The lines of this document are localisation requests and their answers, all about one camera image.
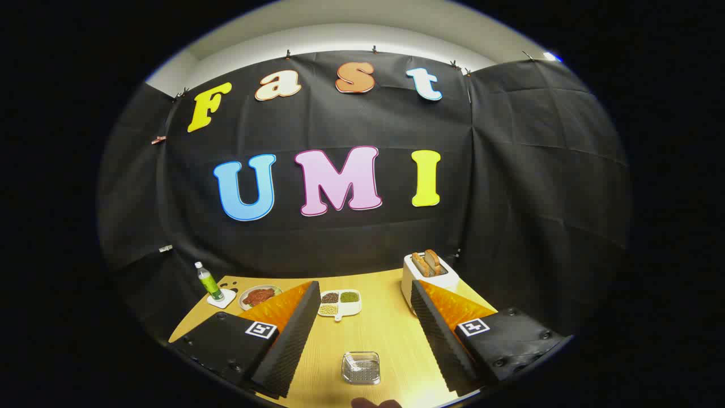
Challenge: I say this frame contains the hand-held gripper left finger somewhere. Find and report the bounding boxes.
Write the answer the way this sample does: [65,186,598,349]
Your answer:
[169,280,321,399]

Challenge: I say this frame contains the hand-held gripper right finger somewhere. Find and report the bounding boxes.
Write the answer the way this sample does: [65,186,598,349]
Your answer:
[411,279,573,397]

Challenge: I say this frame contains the oval plate with meat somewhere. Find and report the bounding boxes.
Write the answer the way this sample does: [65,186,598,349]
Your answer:
[238,284,283,311]

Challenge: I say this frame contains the white toaster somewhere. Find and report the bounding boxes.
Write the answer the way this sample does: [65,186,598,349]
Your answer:
[401,253,460,311]

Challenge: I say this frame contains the white divided dish with beans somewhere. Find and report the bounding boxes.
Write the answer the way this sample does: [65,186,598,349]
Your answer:
[317,289,362,322]

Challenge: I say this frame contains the perforated metal basket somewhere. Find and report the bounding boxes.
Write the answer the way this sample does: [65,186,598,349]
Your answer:
[341,351,381,386]

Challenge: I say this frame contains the white square coaster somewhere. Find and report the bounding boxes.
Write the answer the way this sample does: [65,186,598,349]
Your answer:
[207,288,237,309]

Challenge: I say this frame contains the green drink bottle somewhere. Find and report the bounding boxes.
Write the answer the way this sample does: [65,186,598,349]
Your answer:
[194,261,225,301]

